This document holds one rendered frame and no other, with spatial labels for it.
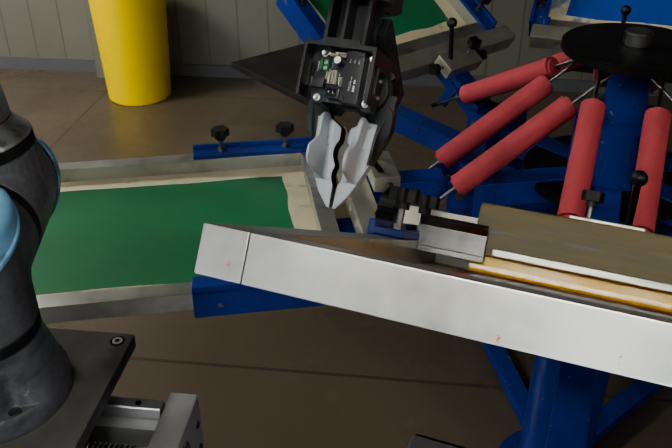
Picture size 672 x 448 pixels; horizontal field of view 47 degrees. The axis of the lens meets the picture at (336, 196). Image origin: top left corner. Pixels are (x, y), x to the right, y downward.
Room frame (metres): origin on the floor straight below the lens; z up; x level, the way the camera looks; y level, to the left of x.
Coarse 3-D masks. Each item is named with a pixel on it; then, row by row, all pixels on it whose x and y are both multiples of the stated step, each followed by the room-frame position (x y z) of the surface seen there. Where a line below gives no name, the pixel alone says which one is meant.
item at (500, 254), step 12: (492, 252) 0.88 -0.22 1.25; (504, 252) 0.88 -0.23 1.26; (528, 264) 0.88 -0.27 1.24; (540, 264) 0.86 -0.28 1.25; (552, 264) 0.85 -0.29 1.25; (564, 264) 0.85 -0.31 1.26; (588, 276) 0.84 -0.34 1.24; (600, 276) 0.83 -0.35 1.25; (612, 276) 0.83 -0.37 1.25; (624, 276) 0.82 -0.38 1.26; (648, 288) 0.81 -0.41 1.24; (660, 288) 0.80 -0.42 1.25
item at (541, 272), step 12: (480, 264) 0.90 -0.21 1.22; (492, 264) 0.89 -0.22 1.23; (504, 264) 0.89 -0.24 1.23; (516, 264) 0.88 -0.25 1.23; (540, 276) 0.87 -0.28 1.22; (552, 276) 0.86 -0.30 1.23; (564, 276) 0.86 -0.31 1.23; (576, 276) 0.85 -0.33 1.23; (600, 288) 0.84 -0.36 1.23; (612, 288) 0.83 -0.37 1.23; (624, 288) 0.83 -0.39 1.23; (636, 288) 0.83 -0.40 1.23; (660, 300) 0.81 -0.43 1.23
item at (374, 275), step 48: (240, 240) 0.46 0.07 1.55; (288, 240) 0.45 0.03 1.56; (336, 240) 0.62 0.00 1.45; (384, 240) 0.77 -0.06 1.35; (288, 288) 0.43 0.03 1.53; (336, 288) 0.42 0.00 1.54; (384, 288) 0.41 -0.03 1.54; (432, 288) 0.40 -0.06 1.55; (480, 288) 0.40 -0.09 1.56; (528, 288) 0.41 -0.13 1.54; (480, 336) 0.38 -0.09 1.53; (528, 336) 0.37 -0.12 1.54; (576, 336) 0.36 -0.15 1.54; (624, 336) 0.36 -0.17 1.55
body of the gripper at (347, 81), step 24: (336, 0) 0.70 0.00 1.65; (360, 0) 0.73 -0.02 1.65; (384, 0) 0.71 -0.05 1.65; (336, 24) 0.70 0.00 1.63; (360, 24) 0.70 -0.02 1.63; (312, 48) 0.69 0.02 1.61; (336, 48) 0.68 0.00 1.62; (360, 48) 0.67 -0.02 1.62; (336, 72) 0.67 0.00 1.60; (360, 72) 0.66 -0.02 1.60; (384, 72) 0.68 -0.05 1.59; (312, 96) 0.67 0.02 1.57; (336, 96) 0.66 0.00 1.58; (360, 96) 0.65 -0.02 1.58; (384, 96) 0.69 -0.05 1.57
